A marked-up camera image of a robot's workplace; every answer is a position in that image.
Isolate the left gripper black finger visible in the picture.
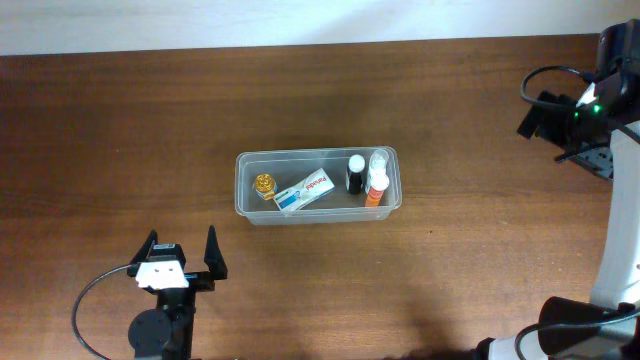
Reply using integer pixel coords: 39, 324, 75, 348
204, 225, 228, 280
127, 230, 158, 277

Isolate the small gold lid jar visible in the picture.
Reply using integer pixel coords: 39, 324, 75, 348
253, 173, 278, 200

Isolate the white Panadol box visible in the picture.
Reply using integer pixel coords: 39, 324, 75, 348
274, 168, 335, 212

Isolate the dark syrup bottle white cap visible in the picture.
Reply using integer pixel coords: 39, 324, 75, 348
345, 154, 366, 195

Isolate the orange tube white cap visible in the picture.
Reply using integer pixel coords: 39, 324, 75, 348
365, 173, 390, 207

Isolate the white spray bottle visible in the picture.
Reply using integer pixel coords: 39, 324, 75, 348
364, 149, 389, 193

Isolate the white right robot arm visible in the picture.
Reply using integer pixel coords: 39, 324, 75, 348
471, 19, 639, 360

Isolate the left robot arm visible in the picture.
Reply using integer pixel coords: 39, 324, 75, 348
127, 226, 228, 360

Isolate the clear plastic container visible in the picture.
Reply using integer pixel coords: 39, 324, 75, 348
234, 146, 402, 226

